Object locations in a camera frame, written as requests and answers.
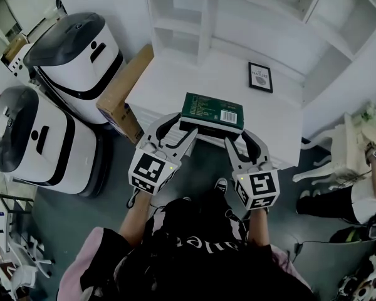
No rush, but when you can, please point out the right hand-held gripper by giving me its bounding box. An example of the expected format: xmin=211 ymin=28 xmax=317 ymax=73
xmin=224 ymin=129 xmax=280 ymax=211

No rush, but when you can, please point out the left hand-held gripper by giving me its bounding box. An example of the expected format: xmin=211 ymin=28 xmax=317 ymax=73
xmin=128 ymin=112 xmax=199 ymax=196

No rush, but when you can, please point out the dark green box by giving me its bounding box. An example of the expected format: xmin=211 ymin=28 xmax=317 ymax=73
xmin=179 ymin=92 xmax=245 ymax=135

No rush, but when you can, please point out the white shelving cabinet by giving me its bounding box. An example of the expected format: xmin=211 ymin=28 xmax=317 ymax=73
xmin=140 ymin=0 xmax=376 ymax=106

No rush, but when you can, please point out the person's left forearm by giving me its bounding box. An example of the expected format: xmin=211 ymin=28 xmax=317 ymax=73
xmin=118 ymin=191 xmax=154 ymax=247

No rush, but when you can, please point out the person's right forearm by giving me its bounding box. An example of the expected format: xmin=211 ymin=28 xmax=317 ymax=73
xmin=249 ymin=208 xmax=270 ymax=247

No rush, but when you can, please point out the white ornate carved table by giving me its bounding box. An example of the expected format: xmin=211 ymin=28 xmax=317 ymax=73
xmin=293 ymin=100 xmax=376 ymax=191

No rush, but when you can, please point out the white robot with dark lid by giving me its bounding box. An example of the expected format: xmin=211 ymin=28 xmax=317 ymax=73
xmin=23 ymin=12 xmax=126 ymax=125
xmin=0 ymin=85 xmax=113 ymax=199

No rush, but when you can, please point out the person's black clothing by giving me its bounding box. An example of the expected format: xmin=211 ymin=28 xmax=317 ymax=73
xmin=81 ymin=189 xmax=314 ymax=301

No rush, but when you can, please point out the black green equipment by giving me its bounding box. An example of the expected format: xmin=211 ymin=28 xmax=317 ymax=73
xmin=328 ymin=226 xmax=364 ymax=244

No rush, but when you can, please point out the person's pink jacket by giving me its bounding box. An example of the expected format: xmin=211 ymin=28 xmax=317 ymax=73
xmin=58 ymin=226 xmax=311 ymax=301

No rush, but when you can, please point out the small brown cardboard box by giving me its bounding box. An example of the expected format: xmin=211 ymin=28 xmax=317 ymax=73
xmin=1 ymin=34 xmax=28 ymax=61

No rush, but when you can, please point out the white chair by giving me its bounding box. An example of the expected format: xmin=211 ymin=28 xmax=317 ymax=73
xmin=0 ymin=240 xmax=56 ymax=290

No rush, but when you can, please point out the grey hanging strap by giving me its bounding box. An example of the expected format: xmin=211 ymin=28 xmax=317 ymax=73
xmin=127 ymin=189 xmax=142 ymax=209

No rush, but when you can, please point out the black picture frame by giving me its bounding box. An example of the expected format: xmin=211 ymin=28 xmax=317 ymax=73
xmin=248 ymin=61 xmax=274 ymax=93

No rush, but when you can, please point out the black power cable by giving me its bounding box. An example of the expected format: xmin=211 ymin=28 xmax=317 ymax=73
xmin=293 ymin=238 xmax=333 ymax=263

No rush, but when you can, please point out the metal frame table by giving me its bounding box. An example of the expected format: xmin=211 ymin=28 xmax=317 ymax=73
xmin=0 ymin=191 xmax=35 ymax=253

